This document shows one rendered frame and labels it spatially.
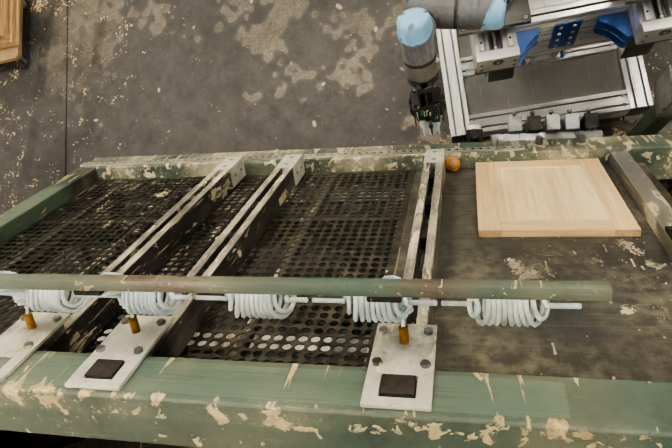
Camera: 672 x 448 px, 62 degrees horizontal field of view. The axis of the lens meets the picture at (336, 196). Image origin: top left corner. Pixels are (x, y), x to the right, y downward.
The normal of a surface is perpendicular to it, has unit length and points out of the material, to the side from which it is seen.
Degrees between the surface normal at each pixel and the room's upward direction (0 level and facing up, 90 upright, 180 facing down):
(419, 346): 55
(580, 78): 0
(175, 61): 0
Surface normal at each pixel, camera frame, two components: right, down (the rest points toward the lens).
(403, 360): -0.11, -0.91
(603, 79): -0.23, -0.19
